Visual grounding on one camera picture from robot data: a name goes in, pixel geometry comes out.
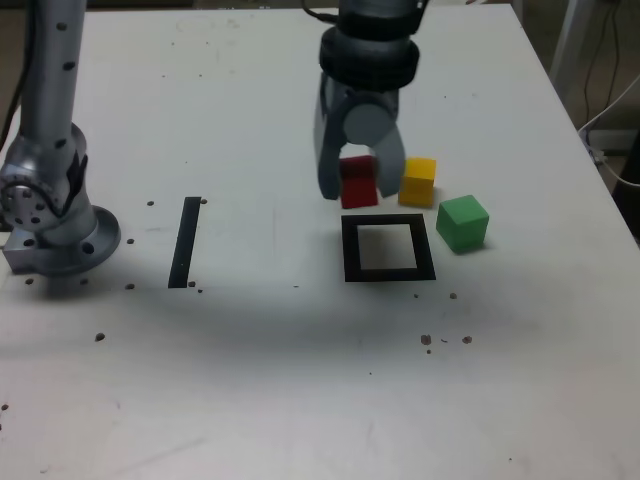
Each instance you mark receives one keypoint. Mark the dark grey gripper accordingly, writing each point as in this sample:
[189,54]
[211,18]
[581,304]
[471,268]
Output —
[360,90]

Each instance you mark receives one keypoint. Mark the red cube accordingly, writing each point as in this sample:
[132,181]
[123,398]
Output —
[357,192]

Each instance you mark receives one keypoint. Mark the yellow cube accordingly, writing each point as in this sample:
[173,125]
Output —
[416,185]

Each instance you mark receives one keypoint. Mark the green cube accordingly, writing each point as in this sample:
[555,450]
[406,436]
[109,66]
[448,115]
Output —
[462,225]

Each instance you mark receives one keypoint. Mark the black tape square outline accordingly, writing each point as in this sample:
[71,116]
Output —
[350,250]

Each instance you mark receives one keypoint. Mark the black tape strip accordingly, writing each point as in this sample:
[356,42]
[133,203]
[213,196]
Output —
[182,250]

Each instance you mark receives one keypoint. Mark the white metal frame leg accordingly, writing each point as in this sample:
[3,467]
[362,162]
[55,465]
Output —
[567,40]

